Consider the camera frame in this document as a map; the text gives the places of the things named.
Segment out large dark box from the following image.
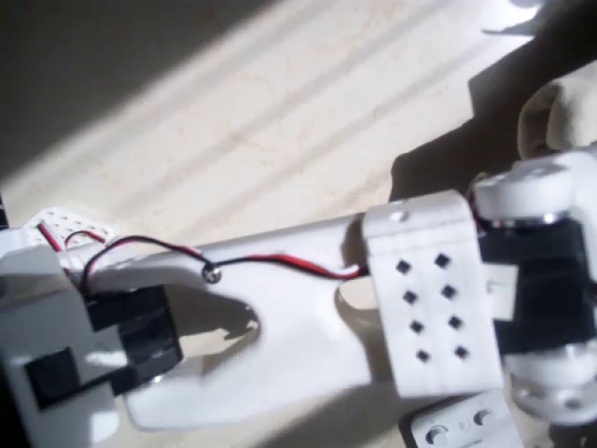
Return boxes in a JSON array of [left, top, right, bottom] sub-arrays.
[[467, 0, 597, 197]]

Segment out white box with two knobs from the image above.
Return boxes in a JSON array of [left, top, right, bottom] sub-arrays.
[[398, 389, 526, 448]]

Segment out red black white servo cable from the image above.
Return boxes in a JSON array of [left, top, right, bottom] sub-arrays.
[[64, 235, 372, 285]]

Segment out white perforated base plate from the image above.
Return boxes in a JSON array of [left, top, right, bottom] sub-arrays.
[[22, 204, 120, 249]]

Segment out red white short servo cable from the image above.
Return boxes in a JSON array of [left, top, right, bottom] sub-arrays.
[[35, 221, 65, 257]]

